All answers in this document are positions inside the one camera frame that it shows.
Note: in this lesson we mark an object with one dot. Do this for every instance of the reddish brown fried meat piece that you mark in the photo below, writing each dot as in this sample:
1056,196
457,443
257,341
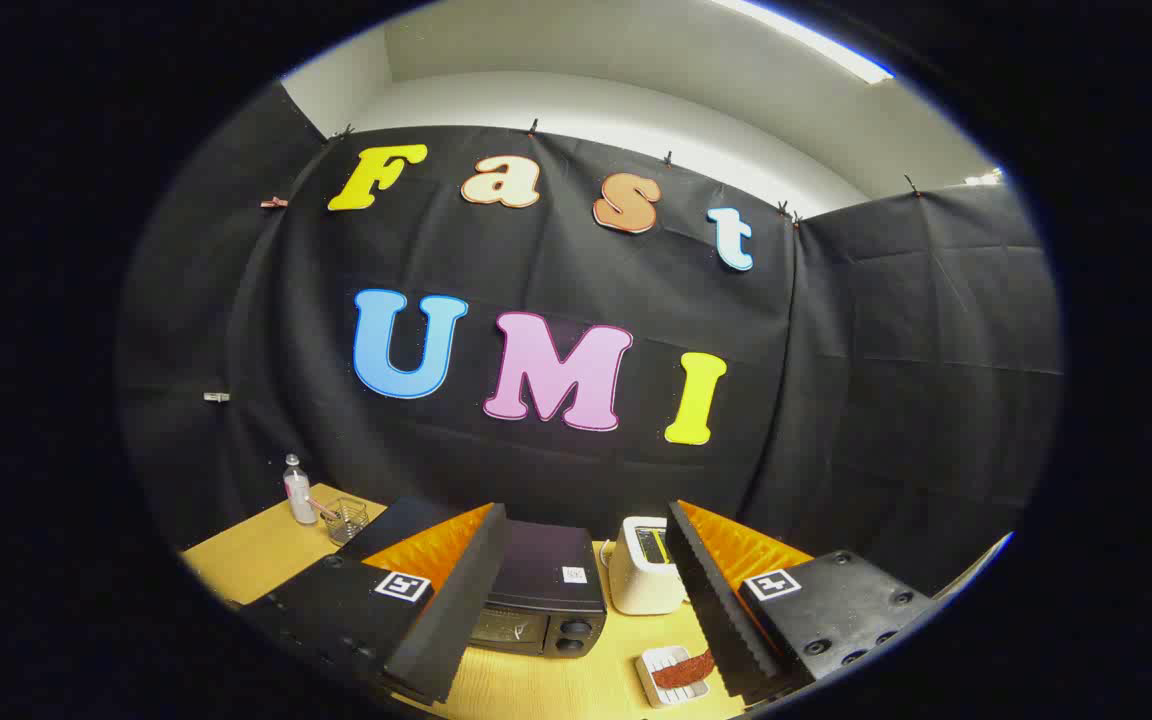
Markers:
681,670

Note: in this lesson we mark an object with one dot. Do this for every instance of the white rectangular dish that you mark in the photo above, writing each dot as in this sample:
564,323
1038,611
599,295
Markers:
658,688

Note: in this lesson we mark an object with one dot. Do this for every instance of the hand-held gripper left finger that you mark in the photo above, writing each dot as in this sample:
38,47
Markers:
456,610

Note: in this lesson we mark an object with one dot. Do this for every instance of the clear plastic bottle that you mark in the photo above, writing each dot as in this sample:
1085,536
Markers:
300,495

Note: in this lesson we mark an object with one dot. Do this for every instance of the black toaster oven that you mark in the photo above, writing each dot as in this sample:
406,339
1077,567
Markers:
546,570

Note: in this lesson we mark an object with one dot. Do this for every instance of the pink striped straw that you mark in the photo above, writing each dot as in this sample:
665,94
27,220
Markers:
321,508

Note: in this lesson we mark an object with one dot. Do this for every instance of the white pop-up toaster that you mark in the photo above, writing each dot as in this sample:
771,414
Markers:
636,585

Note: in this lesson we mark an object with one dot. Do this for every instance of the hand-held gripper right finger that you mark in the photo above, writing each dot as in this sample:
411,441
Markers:
716,610

